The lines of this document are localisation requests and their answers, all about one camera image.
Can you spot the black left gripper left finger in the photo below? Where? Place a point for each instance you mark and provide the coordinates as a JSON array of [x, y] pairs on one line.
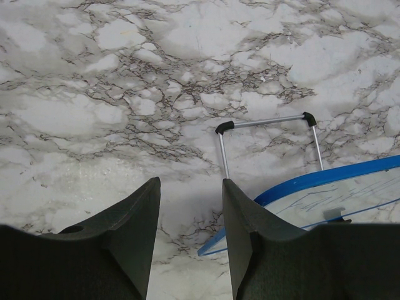
[[107, 256]]

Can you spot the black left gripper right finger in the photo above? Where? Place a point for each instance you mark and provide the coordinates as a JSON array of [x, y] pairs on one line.
[[270, 258]]

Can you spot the blue framed small whiteboard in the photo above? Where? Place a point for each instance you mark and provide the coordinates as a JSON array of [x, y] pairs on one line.
[[334, 195]]

